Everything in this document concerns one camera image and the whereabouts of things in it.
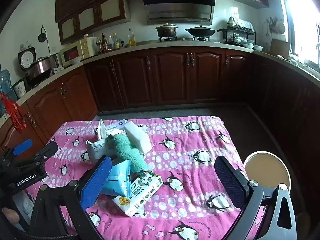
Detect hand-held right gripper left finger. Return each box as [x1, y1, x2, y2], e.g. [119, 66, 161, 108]
[27, 155, 113, 240]

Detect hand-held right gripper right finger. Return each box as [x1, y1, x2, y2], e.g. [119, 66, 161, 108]
[214, 155, 299, 240]

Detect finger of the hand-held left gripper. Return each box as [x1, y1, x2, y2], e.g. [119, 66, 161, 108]
[15, 141, 59, 167]
[7, 139, 33, 159]

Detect light blue plastic packet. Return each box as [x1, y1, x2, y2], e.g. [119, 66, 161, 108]
[100, 159, 133, 198]

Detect crushed white carton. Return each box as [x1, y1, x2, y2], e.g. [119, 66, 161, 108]
[86, 136, 118, 164]

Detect cream plastic bucket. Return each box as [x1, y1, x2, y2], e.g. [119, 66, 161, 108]
[243, 151, 292, 200]

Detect white tissue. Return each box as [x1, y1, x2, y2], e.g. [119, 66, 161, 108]
[96, 119, 109, 140]

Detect white paper card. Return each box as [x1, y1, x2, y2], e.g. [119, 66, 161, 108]
[106, 120, 130, 133]

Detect white foam block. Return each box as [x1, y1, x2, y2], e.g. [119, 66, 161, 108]
[124, 121, 152, 154]

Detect person's left hand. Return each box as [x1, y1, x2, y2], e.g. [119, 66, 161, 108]
[2, 190, 34, 224]

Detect red tassel ornament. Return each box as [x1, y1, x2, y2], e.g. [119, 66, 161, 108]
[0, 92, 28, 132]

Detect flower print cup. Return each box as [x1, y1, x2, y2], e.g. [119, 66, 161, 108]
[12, 79, 27, 98]

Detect pink penguin print blanket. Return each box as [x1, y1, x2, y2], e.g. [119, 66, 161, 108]
[25, 116, 265, 240]

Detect blue water jug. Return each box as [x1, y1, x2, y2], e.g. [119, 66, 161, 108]
[0, 69, 17, 115]

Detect silver rice cooker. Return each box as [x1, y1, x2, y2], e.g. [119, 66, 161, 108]
[26, 56, 53, 80]

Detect white round kitchen scale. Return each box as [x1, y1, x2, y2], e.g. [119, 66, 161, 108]
[18, 46, 37, 70]

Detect white mixing bowl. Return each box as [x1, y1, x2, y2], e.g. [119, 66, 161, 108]
[67, 56, 83, 67]

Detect cream microwave oven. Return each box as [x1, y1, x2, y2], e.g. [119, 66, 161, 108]
[59, 40, 87, 68]

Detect cream cardboard box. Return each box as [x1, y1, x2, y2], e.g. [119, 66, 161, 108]
[79, 36, 98, 57]

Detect dark wooden lower cabinets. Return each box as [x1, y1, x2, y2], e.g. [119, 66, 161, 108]
[0, 47, 320, 180]

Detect beige stone countertop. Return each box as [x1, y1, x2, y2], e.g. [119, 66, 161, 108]
[0, 40, 320, 128]

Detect wooden glass door upper cabinet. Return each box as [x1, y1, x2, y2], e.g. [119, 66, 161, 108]
[55, 0, 132, 45]

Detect wooden cutting board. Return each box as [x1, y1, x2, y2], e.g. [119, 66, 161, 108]
[270, 39, 292, 57]

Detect black dish rack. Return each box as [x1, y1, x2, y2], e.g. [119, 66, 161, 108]
[222, 16, 257, 46]

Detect gas stove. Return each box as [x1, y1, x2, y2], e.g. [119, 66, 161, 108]
[157, 36, 212, 43]

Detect black wok with lid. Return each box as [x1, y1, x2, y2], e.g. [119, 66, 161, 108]
[185, 25, 227, 37]

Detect chopstick holder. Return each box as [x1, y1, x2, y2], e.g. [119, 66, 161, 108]
[265, 16, 278, 34]

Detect round hanging strainer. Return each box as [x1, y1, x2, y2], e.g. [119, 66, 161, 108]
[275, 21, 286, 35]

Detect dark cooking pot with lid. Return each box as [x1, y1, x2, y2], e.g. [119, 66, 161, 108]
[155, 23, 178, 38]

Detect bright kitchen window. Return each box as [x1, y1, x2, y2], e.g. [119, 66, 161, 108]
[280, 0, 320, 70]

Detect black steel range hood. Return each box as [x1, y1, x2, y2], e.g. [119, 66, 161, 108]
[141, 0, 217, 25]

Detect black hanging wall utensil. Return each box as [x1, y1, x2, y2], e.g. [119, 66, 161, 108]
[37, 26, 49, 55]

